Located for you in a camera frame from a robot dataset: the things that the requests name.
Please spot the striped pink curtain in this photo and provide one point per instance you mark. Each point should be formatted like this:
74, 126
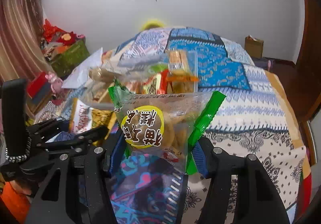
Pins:
21, 32

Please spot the white pillow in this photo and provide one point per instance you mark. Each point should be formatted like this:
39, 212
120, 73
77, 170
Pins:
80, 75

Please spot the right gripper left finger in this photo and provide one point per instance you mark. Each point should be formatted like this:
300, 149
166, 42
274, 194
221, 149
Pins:
114, 146

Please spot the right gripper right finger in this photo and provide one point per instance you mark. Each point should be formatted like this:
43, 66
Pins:
205, 157

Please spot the brown wooden door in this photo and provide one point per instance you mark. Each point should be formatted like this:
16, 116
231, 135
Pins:
308, 62

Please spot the green edged pastry bag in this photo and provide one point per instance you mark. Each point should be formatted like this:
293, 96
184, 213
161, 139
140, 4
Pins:
164, 125

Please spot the brown biscuit roll pack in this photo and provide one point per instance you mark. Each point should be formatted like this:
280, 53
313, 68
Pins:
102, 75

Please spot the yellow white snack bag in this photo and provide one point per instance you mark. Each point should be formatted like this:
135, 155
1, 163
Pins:
84, 118

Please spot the patchwork blue quilt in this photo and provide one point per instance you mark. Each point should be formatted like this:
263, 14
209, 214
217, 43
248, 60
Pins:
259, 121

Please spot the clear plastic storage box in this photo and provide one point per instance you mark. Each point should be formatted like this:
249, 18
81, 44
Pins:
132, 73

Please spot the pink plush toy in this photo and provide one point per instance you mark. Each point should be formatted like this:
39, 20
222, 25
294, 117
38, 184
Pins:
55, 82

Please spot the red and grey box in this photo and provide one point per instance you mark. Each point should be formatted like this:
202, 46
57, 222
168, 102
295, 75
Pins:
39, 88

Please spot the red noodle snack packet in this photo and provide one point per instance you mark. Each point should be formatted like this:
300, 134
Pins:
156, 84

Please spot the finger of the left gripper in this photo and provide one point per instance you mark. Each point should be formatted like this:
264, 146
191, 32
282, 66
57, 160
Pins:
87, 137
49, 128

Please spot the green jelly cup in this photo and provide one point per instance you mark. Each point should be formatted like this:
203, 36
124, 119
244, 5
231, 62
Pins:
157, 68

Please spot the yellow round object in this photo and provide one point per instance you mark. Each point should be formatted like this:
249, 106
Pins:
152, 23

